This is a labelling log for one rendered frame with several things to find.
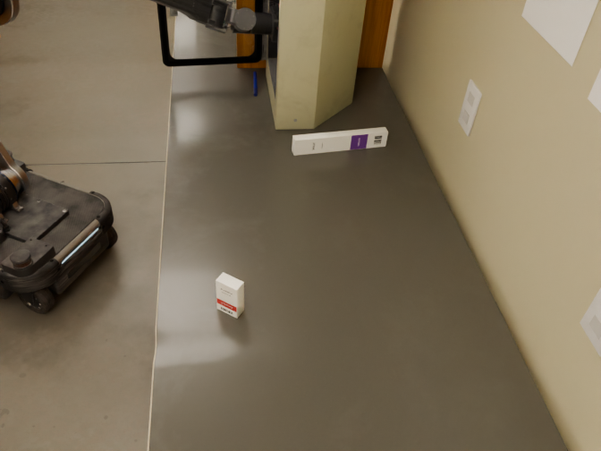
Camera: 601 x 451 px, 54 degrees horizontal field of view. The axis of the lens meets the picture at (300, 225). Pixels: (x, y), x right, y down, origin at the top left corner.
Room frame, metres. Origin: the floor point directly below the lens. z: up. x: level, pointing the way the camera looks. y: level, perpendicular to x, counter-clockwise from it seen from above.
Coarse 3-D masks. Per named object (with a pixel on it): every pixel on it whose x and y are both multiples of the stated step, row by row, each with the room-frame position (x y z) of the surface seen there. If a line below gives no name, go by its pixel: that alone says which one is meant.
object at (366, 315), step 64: (192, 128) 1.39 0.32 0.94; (256, 128) 1.42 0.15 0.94; (320, 128) 1.44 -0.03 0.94; (192, 192) 1.11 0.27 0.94; (256, 192) 1.13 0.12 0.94; (320, 192) 1.15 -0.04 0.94; (384, 192) 1.17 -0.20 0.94; (192, 256) 0.89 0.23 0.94; (256, 256) 0.91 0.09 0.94; (320, 256) 0.93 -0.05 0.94; (384, 256) 0.94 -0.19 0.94; (448, 256) 0.96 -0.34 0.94; (192, 320) 0.72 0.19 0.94; (256, 320) 0.73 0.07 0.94; (320, 320) 0.74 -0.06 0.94; (384, 320) 0.76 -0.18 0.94; (448, 320) 0.77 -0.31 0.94; (192, 384) 0.58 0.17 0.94; (256, 384) 0.59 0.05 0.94; (320, 384) 0.60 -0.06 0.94; (384, 384) 0.61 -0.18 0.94; (448, 384) 0.62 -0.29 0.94; (512, 384) 0.63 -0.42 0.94; (192, 448) 0.46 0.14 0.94; (256, 448) 0.47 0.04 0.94; (320, 448) 0.48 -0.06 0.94; (384, 448) 0.49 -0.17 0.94; (448, 448) 0.50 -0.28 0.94; (512, 448) 0.51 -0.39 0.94
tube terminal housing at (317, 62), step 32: (288, 0) 1.42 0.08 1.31; (320, 0) 1.43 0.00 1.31; (352, 0) 1.54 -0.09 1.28; (288, 32) 1.42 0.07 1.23; (320, 32) 1.44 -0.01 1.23; (352, 32) 1.56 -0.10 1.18; (288, 64) 1.42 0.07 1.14; (320, 64) 1.44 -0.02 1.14; (352, 64) 1.58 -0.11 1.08; (288, 96) 1.42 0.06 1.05; (320, 96) 1.45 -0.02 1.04; (352, 96) 1.60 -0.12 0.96; (288, 128) 1.42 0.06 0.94
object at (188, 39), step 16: (240, 0) 1.70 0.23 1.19; (176, 16) 1.65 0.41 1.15; (176, 32) 1.64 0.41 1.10; (192, 32) 1.66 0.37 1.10; (208, 32) 1.67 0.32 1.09; (176, 48) 1.64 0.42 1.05; (192, 48) 1.66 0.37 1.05; (208, 48) 1.67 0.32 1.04; (224, 48) 1.68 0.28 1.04; (240, 48) 1.70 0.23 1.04
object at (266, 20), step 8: (272, 8) 1.60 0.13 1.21; (256, 16) 1.55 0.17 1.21; (264, 16) 1.55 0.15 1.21; (272, 16) 1.55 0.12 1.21; (256, 24) 1.53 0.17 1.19; (264, 24) 1.54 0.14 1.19; (272, 24) 1.54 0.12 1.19; (256, 32) 1.54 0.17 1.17; (264, 32) 1.54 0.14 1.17; (272, 32) 1.53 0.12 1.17; (272, 40) 1.52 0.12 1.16
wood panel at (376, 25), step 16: (368, 0) 1.84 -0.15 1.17; (384, 0) 1.85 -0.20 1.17; (368, 16) 1.84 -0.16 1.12; (384, 16) 1.85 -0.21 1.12; (368, 32) 1.84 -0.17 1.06; (384, 32) 1.85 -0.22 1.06; (368, 48) 1.84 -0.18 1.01; (384, 48) 1.85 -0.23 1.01; (240, 64) 1.77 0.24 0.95; (256, 64) 1.78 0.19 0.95; (368, 64) 1.85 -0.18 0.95
